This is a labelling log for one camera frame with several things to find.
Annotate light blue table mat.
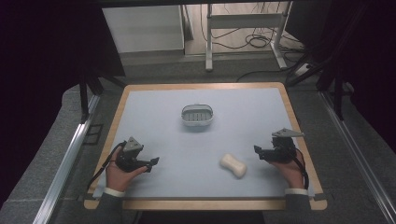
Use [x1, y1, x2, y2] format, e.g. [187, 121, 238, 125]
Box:
[92, 87, 316, 199]

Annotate white power strip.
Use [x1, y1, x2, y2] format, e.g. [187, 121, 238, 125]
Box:
[294, 63, 313, 77]

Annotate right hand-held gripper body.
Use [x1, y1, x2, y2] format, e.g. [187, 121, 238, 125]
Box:
[262, 128, 305, 162]

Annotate aluminium rail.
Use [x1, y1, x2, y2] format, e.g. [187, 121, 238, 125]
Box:
[32, 94, 101, 224]
[319, 91, 396, 224]

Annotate black floor cables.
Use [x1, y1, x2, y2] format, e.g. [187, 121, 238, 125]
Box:
[200, 2, 307, 83]

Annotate white cabinet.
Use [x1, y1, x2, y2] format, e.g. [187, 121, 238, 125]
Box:
[102, 5, 186, 54]

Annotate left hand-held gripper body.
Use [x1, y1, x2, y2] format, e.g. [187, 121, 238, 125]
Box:
[116, 136, 148, 173]

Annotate grey oval soap dish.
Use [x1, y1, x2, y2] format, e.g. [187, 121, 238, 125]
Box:
[180, 104, 215, 127]

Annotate cream soap bar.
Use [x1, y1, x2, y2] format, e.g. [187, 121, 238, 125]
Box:
[219, 152, 248, 179]

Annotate white metal desk frame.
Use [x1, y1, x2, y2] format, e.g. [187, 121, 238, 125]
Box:
[205, 1, 292, 73]

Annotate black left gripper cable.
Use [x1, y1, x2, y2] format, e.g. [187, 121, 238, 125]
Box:
[86, 141, 128, 191]

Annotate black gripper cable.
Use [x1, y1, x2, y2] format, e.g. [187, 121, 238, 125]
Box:
[291, 148, 310, 190]
[86, 141, 128, 191]

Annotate person's right hand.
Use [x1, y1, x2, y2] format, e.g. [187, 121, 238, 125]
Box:
[270, 150, 306, 189]

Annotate black metal stand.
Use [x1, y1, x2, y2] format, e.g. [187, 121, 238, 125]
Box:
[78, 69, 126, 124]
[285, 3, 358, 121]

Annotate person's left hand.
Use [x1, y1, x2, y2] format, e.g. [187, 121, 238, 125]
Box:
[106, 148, 149, 192]

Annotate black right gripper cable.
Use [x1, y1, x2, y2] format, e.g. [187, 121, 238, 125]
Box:
[291, 148, 310, 190]

